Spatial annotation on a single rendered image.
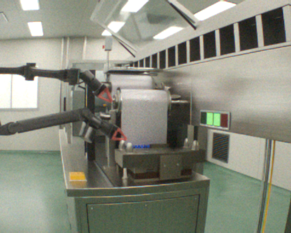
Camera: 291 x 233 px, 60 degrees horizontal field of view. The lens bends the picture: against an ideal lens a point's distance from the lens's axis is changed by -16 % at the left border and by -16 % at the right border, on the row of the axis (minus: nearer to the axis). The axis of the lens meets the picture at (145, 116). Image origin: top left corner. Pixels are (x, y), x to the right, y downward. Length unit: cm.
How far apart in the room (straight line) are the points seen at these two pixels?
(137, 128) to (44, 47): 580
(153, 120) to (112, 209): 52
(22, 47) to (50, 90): 136
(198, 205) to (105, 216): 45
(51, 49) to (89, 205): 606
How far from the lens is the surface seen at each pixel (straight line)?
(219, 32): 127
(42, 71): 159
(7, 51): 721
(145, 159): 129
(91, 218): 126
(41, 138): 703
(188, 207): 138
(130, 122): 145
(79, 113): 135
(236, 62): 112
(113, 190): 123
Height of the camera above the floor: 126
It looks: 3 degrees down
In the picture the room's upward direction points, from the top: 1 degrees clockwise
